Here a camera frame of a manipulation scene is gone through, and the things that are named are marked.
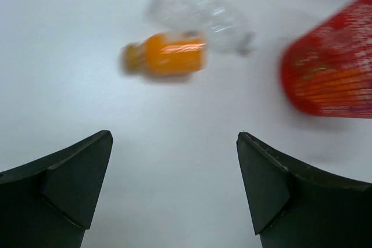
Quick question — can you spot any orange barcode label bottle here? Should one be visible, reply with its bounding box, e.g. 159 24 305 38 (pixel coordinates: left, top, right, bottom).
121 30 206 77

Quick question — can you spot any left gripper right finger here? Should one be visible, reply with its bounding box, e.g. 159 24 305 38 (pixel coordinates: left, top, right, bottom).
237 132 371 248

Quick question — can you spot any red mesh plastic bin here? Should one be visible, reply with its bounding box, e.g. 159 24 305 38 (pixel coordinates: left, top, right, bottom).
280 0 371 118

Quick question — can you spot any clear plastic bottle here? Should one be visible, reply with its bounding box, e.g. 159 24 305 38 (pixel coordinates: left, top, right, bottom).
146 0 256 56

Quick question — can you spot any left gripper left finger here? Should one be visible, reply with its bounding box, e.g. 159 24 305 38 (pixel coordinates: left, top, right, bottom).
1 130 113 247

